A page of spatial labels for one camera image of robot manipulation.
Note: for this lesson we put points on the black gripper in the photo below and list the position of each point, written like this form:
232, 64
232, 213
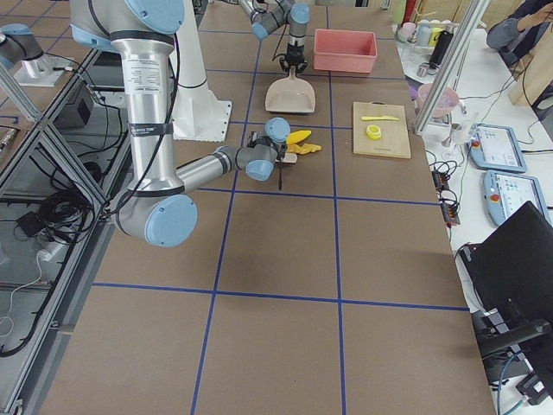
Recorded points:
293, 52

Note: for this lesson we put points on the beige plastic dustpan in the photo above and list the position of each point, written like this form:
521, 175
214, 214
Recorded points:
290, 95

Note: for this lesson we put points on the yellow toy corn cob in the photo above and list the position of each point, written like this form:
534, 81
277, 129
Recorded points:
295, 137

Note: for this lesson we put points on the toy ginger root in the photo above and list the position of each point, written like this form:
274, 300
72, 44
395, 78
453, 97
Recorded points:
303, 148

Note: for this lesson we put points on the beige hand brush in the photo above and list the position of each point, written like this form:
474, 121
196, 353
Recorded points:
287, 159

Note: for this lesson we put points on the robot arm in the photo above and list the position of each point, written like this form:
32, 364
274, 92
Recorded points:
156, 207
294, 16

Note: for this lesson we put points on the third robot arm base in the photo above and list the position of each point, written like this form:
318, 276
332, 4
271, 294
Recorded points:
19, 46

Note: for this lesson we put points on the pink plastic bin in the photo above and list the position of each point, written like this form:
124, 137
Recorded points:
347, 51

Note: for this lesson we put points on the yellow plastic knife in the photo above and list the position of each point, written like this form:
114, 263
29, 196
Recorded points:
379, 118

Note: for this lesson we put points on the yellow lemon slices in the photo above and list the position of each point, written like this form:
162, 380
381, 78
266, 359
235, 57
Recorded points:
373, 132

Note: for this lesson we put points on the bamboo cutting board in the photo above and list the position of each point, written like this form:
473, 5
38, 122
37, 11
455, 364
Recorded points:
394, 142

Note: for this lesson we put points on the metal cup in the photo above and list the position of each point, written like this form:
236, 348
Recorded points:
425, 69

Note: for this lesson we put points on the black bottle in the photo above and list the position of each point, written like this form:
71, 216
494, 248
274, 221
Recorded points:
441, 47

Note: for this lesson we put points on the black power strip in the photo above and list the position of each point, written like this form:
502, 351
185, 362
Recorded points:
447, 199

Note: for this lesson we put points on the upper teach pendant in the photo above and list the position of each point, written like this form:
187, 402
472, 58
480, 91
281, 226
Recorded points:
495, 147

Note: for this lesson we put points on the teach pendant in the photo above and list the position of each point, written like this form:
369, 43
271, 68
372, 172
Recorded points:
495, 147
506, 192

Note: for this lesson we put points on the seated person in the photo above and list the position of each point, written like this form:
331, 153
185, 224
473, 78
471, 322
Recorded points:
514, 37

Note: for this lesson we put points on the grey control box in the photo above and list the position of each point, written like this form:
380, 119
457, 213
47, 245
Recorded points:
77, 110

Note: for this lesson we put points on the lower teach pendant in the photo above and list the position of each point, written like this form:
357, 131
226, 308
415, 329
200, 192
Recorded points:
506, 192

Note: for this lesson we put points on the black laptop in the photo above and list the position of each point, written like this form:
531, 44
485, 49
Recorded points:
511, 270

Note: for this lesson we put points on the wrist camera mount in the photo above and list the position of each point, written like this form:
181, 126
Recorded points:
256, 139

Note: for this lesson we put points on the aluminium frame post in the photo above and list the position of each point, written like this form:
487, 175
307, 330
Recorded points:
452, 59

